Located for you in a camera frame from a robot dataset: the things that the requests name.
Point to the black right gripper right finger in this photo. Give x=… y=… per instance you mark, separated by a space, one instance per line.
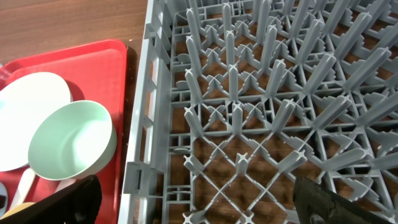
x=311 y=198

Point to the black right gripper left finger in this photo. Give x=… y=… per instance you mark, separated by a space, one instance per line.
x=77 y=203

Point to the mint green bowl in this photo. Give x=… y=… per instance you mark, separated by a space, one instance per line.
x=77 y=140

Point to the yellow cup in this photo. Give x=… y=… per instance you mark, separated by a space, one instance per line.
x=17 y=209

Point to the grey dishwasher rack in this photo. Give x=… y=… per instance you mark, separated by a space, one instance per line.
x=236 y=99

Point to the white plastic fork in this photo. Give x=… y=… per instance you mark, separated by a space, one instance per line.
x=64 y=183

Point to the white plastic spoon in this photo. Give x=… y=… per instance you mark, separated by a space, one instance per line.
x=26 y=181

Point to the light blue plate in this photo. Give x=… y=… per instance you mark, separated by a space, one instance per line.
x=25 y=103

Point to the red serving tray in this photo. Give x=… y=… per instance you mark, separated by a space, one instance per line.
x=97 y=72

